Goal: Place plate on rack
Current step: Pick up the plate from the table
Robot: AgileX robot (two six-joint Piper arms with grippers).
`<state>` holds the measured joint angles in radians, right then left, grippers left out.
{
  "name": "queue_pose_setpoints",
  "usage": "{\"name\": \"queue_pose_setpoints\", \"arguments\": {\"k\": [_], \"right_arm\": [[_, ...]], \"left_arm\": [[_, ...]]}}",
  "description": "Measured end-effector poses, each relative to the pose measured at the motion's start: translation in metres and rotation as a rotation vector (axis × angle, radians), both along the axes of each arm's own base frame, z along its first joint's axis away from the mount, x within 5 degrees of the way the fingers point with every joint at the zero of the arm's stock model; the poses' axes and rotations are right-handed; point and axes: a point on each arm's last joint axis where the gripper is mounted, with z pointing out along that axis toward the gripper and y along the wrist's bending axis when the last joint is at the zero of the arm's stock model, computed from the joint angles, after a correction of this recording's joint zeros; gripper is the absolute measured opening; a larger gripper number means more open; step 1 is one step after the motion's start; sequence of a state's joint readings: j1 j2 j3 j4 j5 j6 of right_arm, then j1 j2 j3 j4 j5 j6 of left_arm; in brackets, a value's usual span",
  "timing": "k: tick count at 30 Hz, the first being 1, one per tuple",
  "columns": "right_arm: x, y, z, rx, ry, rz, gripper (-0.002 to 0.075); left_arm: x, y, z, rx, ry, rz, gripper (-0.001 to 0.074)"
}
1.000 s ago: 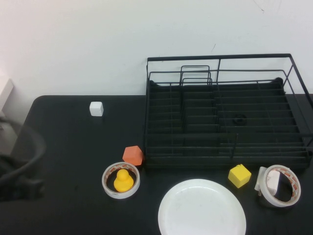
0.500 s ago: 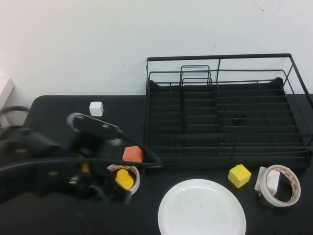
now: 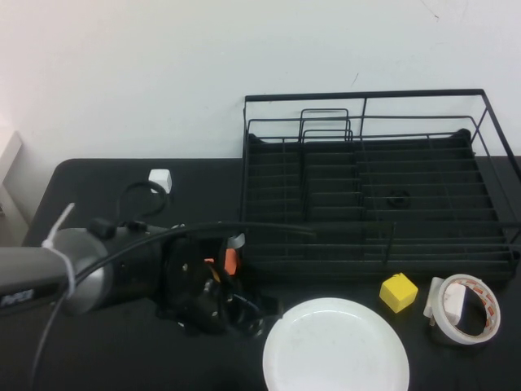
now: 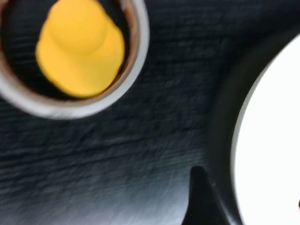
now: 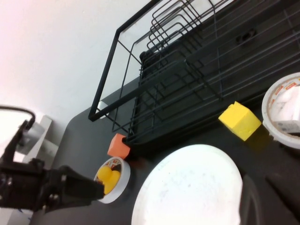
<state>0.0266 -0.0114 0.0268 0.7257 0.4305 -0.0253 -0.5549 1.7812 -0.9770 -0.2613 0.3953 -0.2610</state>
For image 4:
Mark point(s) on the white tape roll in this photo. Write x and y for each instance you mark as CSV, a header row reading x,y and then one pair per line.
x,y
70,113

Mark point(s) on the yellow rubber duck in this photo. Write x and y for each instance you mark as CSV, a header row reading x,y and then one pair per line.
x,y
79,51

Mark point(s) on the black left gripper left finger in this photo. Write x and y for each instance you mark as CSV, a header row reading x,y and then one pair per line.
x,y
204,206

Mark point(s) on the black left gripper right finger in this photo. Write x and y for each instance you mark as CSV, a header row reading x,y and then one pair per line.
x,y
299,204

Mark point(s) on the white round plate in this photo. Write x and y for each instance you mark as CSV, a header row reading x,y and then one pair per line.
x,y
272,131

